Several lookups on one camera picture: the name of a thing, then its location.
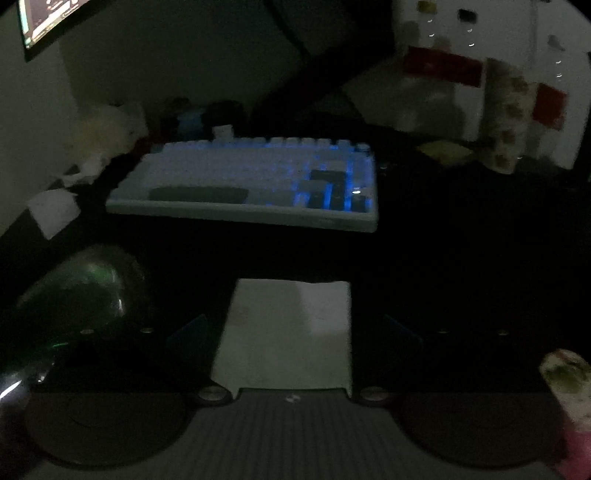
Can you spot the crumpled white tissue on desk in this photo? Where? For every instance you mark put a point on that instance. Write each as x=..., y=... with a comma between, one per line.
x=88, y=171

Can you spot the white paper tissue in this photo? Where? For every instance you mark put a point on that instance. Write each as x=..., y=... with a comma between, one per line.
x=286, y=335

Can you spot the yellow sponge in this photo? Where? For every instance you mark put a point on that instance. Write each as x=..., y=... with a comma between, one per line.
x=446, y=152

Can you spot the dark metal bowl container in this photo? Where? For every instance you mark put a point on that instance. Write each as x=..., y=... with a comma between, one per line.
x=93, y=298

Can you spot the pink patterned cloth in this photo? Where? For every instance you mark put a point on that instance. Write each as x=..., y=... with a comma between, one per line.
x=568, y=376

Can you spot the white backlit mechanical keyboard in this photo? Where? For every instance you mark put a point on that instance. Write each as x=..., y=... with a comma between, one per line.
x=296, y=182

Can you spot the white shelf unit with bottles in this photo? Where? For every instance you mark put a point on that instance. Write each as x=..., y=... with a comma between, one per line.
x=446, y=45

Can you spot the patterned cup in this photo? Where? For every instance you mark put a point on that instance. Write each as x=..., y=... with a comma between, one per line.
x=510, y=94

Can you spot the curved computer monitor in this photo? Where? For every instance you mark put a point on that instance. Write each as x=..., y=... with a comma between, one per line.
x=43, y=22

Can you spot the white square paper note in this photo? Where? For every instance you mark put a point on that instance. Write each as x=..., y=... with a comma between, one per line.
x=53, y=210

